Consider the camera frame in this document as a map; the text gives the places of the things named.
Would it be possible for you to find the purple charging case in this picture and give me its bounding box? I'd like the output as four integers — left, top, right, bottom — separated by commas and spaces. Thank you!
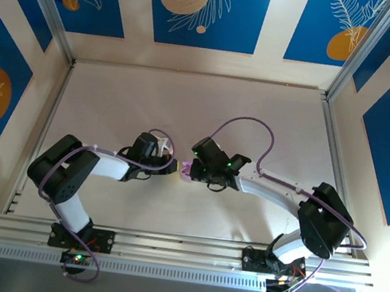
177, 158, 195, 184

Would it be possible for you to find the small control circuit board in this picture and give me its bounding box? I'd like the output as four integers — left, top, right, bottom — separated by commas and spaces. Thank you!
264, 274, 304, 292
58, 247, 95, 278

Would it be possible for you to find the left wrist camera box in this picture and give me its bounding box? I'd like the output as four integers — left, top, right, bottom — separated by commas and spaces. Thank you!
153, 134, 177, 158

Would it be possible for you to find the long aluminium mounting rail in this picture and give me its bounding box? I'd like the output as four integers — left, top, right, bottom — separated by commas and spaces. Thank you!
0, 201, 379, 292

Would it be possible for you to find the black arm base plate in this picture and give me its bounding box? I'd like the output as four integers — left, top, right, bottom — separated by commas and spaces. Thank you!
239, 244, 309, 280
46, 222, 117, 256

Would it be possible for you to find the aluminium table side rail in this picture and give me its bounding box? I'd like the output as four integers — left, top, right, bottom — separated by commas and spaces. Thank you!
298, 93, 381, 259
4, 54, 76, 223

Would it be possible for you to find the slotted grey cable duct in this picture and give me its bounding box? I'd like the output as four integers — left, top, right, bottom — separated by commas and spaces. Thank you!
0, 238, 271, 292

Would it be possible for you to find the aluminium frame post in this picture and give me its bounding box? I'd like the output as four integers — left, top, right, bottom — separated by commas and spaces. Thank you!
325, 0, 390, 110
1, 0, 84, 65

